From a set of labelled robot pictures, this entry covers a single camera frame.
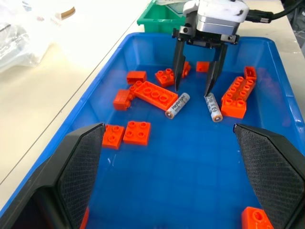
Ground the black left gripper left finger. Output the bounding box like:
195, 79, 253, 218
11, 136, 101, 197
0, 123, 106, 229

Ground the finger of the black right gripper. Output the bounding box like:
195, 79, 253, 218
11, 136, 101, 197
204, 44, 229, 96
173, 38, 186, 93

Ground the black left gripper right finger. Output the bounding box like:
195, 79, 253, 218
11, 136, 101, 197
233, 123, 305, 229

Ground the green plastic bin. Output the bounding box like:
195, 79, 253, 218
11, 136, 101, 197
137, 0, 189, 34

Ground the blue plastic bin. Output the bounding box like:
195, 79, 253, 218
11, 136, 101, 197
0, 32, 305, 229

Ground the orange small brick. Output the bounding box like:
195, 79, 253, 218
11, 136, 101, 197
112, 85, 137, 111
196, 61, 210, 73
80, 206, 90, 229
241, 207, 275, 229
243, 66, 257, 81
181, 61, 192, 79
126, 71, 147, 86

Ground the orange four-stud brick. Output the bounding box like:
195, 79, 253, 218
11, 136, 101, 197
154, 68, 176, 88

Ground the orange long eight-stud brick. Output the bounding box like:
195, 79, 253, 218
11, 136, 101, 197
221, 76, 255, 119

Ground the orange flat eight-stud plate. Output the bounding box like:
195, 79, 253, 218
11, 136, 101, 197
134, 80, 179, 111

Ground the white battery with grey print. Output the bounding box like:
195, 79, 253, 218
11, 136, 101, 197
204, 93, 224, 123

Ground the white Heybright battery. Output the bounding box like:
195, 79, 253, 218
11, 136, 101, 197
165, 92, 191, 119

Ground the orange flat four-stud plate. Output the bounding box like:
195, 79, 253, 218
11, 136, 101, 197
123, 121, 152, 146
102, 124, 126, 150

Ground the brown curved strip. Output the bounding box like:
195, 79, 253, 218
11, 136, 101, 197
61, 7, 76, 19

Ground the crumpled clear plastic bag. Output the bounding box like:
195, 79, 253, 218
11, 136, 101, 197
0, 21, 53, 73

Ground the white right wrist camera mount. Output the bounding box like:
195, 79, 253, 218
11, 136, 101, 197
183, 0, 250, 36

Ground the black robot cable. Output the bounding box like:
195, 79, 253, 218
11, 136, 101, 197
246, 0, 301, 24

